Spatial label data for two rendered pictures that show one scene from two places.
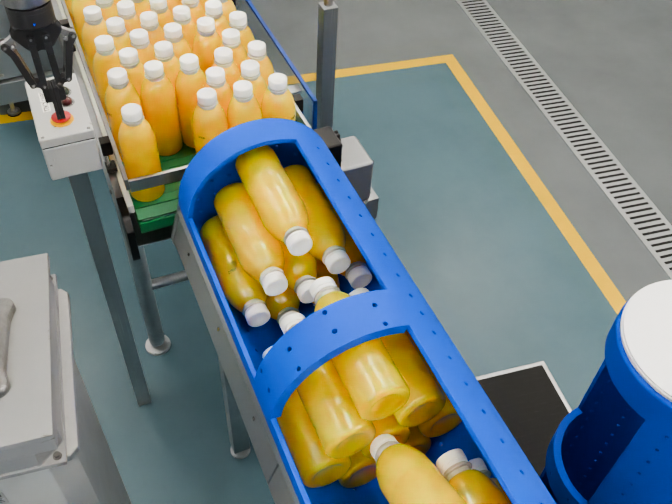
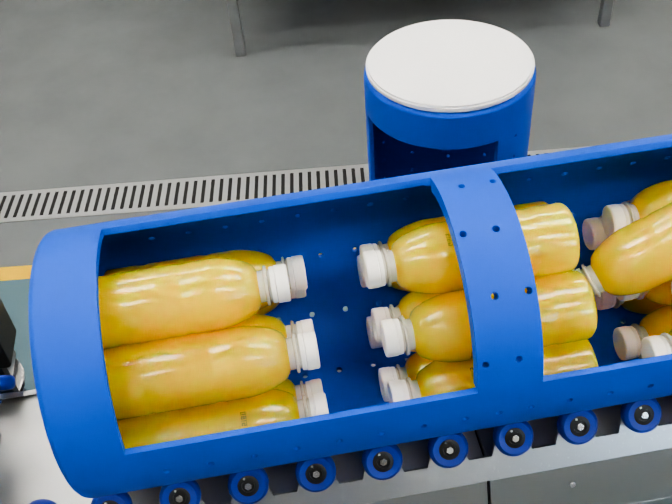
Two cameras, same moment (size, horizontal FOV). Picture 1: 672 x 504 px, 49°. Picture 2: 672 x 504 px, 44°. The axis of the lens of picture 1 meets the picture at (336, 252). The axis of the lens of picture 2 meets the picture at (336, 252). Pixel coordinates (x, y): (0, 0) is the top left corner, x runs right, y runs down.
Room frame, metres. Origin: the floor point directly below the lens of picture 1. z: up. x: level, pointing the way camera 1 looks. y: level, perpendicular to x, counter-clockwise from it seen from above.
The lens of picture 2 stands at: (0.50, 0.60, 1.77)
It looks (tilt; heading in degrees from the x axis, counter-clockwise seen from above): 43 degrees down; 290
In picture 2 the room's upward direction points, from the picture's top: 5 degrees counter-clockwise
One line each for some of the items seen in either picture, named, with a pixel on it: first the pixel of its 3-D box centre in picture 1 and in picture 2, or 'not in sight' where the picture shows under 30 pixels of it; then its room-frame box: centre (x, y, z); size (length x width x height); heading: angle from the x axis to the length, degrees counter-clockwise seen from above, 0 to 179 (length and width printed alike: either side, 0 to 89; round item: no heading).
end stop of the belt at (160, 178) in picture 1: (224, 163); not in sight; (1.17, 0.24, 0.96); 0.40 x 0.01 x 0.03; 116
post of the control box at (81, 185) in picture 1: (113, 297); not in sight; (1.16, 0.56, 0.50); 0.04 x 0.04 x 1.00; 26
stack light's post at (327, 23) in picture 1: (322, 178); not in sight; (1.60, 0.05, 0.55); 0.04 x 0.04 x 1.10; 26
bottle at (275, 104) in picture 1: (278, 123); not in sight; (1.27, 0.14, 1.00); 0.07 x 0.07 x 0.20
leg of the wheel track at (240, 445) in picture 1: (233, 393); not in sight; (1.01, 0.24, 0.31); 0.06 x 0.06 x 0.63; 26
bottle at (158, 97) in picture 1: (160, 111); not in sight; (1.29, 0.40, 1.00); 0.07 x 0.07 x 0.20
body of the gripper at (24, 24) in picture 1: (34, 24); not in sight; (1.11, 0.54, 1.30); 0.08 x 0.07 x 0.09; 116
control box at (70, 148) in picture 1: (63, 124); not in sight; (1.16, 0.56, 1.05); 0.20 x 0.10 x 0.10; 26
